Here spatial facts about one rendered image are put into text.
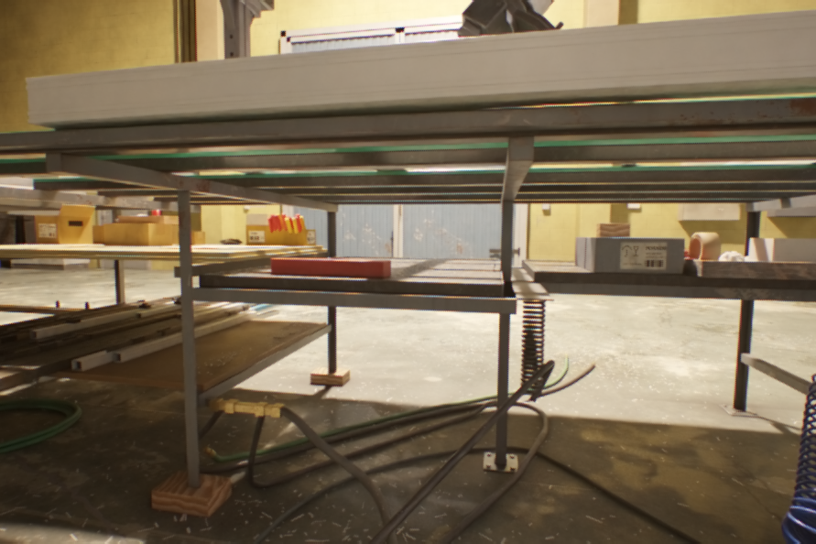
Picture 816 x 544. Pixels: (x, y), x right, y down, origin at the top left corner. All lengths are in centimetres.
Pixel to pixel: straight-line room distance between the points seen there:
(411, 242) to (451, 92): 663
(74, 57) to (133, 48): 128
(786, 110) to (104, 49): 1039
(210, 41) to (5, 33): 476
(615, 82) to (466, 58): 18
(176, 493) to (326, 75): 106
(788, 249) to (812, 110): 82
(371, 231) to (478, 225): 174
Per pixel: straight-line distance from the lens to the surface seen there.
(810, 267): 147
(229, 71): 72
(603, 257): 136
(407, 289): 99
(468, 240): 709
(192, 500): 133
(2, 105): 1216
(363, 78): 63
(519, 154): 64
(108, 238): 213
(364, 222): 739
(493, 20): 76
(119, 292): 271
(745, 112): 67
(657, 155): 90
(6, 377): 153
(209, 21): 888
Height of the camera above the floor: 69
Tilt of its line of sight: 5 degrees down
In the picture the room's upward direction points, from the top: straight up
